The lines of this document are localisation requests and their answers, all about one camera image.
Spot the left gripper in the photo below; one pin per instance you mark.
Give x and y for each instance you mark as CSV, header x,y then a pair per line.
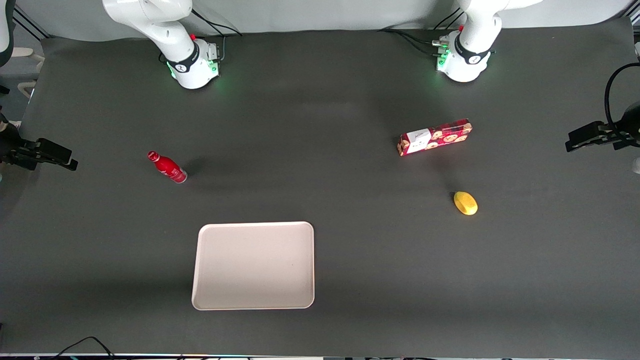
x,y
627,131

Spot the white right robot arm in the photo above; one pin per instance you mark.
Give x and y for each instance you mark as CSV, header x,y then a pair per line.
x,y
170,30

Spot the dark grey table mat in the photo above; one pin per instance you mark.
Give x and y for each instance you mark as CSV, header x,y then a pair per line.
x,y
320,150

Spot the yellow lemon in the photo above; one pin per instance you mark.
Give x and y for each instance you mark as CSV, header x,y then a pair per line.
x,y
465,203

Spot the beige rectangular plastic tray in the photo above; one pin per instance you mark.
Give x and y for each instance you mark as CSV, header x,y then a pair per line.
x,y
254,266

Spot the beige chair frame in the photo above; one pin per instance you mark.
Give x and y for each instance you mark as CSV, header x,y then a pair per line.
x,y
27,55

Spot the red cookie box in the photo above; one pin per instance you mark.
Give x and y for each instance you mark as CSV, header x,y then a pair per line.
x,y
436,138

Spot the red coke bottle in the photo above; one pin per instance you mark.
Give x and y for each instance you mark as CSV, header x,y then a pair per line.
x,y
168,168

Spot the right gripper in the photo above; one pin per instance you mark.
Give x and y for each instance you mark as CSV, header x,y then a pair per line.
x,y
11,149

